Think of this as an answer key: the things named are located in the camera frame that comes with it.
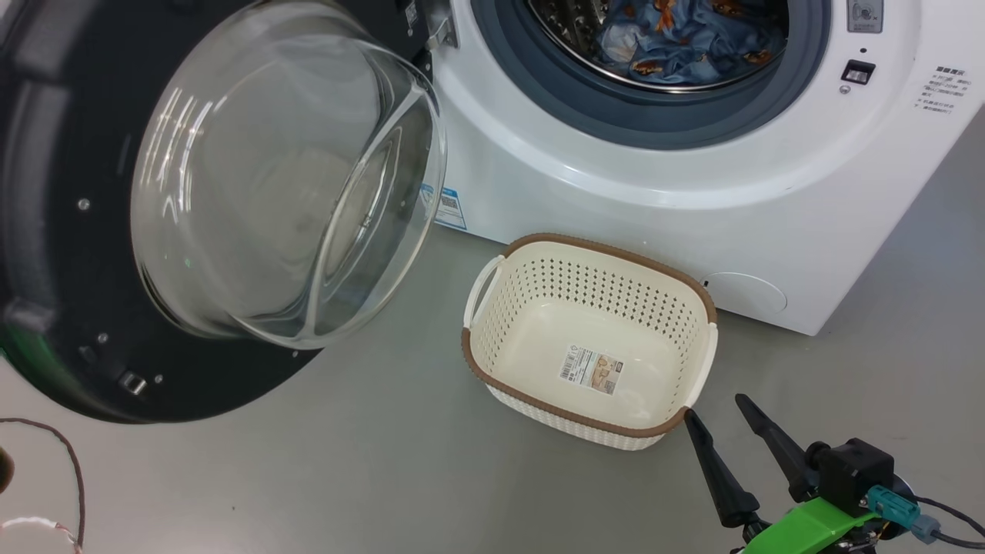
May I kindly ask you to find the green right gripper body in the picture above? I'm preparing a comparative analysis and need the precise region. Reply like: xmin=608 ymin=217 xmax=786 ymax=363
xmin=731 ymin=496 xmax=878 ymax=554

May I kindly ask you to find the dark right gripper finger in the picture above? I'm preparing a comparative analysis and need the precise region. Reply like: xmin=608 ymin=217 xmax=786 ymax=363
xmin=735 ymin=393 xmax=820 ymax=503
xmin=683 ymin=408 xmax=761 ymax=529

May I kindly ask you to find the blue garment with orange print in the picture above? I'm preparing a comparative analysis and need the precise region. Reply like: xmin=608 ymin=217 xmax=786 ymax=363
xmin=596 ymin=0 xmax=790 ymax=85

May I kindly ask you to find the washing machine glass door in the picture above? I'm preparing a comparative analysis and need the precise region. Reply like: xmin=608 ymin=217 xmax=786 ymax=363
xmin=0 ymin=0 xmax=449 ymax=424

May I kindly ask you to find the white front-load washing machine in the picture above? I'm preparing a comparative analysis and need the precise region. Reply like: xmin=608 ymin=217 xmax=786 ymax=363
xmin=400 ymin=0 xmax=985 ymax=337

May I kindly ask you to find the paper label inside basket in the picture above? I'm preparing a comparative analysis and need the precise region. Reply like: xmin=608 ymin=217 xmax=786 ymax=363
xmin=559 ymin=344 xmax=626 ymax=396

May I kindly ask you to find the cream perforated basket brown rim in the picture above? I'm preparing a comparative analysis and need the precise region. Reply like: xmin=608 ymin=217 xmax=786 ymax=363
xmin=460 ymin=232 xmax=720 ymax=452

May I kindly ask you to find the right camera cable teal plug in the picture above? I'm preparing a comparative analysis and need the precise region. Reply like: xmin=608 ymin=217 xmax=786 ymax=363
xmin=866 ymin=485 xmax=985 ymax=552

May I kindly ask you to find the thin dark left arm cable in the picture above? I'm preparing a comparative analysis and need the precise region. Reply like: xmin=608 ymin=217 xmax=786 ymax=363
xmin=0 ymin=418 xmax=86 ymax=549

